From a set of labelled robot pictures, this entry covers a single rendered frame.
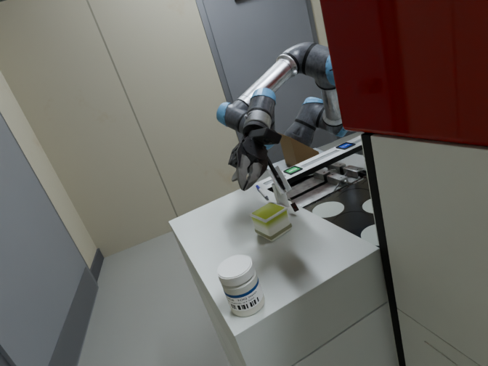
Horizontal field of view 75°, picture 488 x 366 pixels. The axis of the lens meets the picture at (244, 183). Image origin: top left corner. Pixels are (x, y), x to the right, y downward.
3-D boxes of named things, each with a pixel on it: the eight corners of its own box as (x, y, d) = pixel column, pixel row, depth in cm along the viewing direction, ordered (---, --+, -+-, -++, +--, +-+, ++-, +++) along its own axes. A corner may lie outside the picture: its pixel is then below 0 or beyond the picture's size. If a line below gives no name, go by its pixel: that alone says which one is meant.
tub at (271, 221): (293, 229, 84) (287, 206, 82) (271, 243, 81) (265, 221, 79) (276, 221, 90) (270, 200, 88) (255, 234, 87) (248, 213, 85)
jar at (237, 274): (271, 304, 62) (258, 265, 58) (239, 324, 60) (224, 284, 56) (255, 286, 68) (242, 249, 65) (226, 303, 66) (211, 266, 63)
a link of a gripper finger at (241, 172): (234, 197, 81) (241, 168, 86) (245, 187, 76) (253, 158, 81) (223, 192, 80) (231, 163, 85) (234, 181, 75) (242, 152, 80)
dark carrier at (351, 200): (478, 198, 85) (478, 196, 85) (382, 258, 75) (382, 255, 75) (378, 173, 116) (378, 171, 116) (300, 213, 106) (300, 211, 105)
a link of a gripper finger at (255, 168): (245, 202, 81) (251, 173, 87) (256, 193, 77) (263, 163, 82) (234, 197, 81) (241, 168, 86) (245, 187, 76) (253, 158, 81)
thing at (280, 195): (298, 209, 93) (287, 168, 89) (286, 215, 92) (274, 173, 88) (287, 203, 99) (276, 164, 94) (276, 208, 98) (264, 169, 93)
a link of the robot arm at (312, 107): (299, 122, 171) (311, 99, 169) (321, 131, 165) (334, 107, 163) (291, 116, 160) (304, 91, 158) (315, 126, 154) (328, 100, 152)
